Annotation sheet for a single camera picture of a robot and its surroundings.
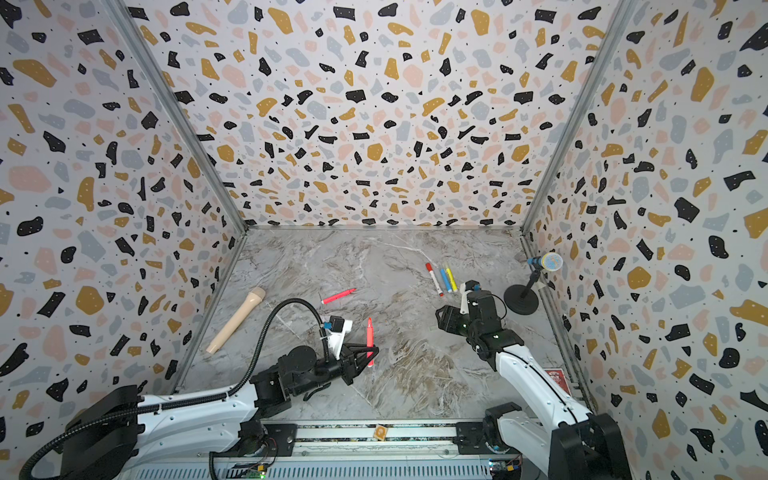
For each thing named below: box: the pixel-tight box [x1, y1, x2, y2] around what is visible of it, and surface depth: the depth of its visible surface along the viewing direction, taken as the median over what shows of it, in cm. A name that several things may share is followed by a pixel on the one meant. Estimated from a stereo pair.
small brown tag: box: [373, 425, 388, 441], surface depth 76 cm
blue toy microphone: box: [527, 252, 564, 272], surface depth 80 cm
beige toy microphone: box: [206, 286, 266, 355], surface depth 95 cm
